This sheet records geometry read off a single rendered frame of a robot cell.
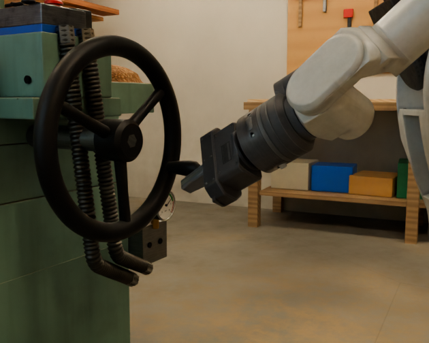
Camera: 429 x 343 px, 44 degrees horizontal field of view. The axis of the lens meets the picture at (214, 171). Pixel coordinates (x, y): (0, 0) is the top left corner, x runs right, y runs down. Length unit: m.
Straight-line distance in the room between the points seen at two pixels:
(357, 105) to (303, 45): 3.44
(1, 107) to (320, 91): 0.45
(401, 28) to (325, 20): 3.45
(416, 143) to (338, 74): 0.43
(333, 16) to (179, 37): 1.28
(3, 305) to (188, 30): 3.80
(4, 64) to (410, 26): 0.55
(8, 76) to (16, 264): 0.29
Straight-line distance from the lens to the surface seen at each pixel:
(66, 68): 0.69
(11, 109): 0.80
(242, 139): 0.71
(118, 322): 1.11
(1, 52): 0.85
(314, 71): 0.66
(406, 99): 1.06
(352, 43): 0.65
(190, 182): 0.79
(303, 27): 4.14
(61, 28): 0.80
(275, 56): 4.20
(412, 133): 1.04
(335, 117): 0.68
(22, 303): 0.92
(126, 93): 1.05
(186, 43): 4.51
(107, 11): 4.48
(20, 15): 0.84
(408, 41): 0.66
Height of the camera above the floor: 0.87
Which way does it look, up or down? 8 degrees down
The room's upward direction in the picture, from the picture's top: straight up
